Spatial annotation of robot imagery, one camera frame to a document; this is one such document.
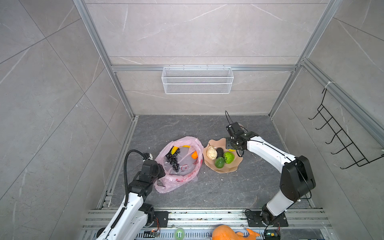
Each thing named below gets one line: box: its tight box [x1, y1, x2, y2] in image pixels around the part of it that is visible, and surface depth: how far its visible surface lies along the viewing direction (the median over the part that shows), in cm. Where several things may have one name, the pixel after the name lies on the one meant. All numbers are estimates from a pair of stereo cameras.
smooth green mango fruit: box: [214, 156, 225, 169], surface depth 89 cm
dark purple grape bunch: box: [165, 148, 181, 172], surface depth 92 cm
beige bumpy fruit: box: [206, 143, 218, 160], surface depth 92 cm
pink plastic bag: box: [153, 136, 204, 194], surface depth 91 cm
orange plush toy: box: [212, 225, 260, 240], surface depth 66 cm
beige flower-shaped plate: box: [203, 138, 243, 174], surface depth 92 cm
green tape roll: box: [174, 228, 186, 240], surface depth 71 cm
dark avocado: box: [216, 147, 224, 159], surface depth 95 cm
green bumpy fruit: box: [223, 151, 235, 164], surface depth 90 cm
